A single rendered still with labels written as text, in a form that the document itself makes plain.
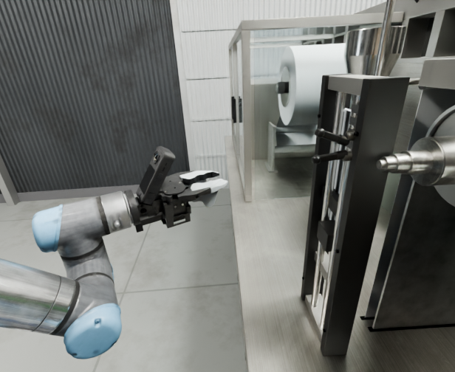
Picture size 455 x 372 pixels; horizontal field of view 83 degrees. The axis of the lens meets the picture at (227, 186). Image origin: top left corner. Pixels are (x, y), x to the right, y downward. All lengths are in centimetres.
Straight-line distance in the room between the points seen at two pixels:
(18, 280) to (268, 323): 51
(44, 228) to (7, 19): 330
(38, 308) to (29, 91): 336
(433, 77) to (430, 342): 55
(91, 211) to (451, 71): 57
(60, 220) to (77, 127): 306
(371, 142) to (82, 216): 47
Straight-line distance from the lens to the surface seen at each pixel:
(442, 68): 46
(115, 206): 51
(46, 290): 44
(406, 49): 120
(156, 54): 317
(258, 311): 72
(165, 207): 53
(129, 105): 328
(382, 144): 41
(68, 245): 53
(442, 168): 41
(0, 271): 43
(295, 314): 73
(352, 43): 84
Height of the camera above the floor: 146
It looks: 25 degrees down
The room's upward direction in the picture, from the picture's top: 3 degrees counter-clockwise
